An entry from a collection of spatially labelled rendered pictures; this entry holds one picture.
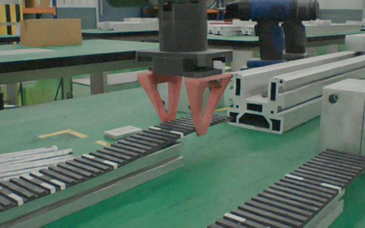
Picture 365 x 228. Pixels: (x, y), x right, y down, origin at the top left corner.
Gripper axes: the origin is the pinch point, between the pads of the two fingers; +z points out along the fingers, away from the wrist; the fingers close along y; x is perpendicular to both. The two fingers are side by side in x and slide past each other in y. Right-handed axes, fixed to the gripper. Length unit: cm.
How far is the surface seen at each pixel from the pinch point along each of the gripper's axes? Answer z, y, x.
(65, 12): -38, 984, -675
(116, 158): 0.8, -1.0, 12.0
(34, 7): -47, 888, -521
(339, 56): -4, 3, -62
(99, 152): 0.9, 2.0, 11.9
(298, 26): -10, 20, -74
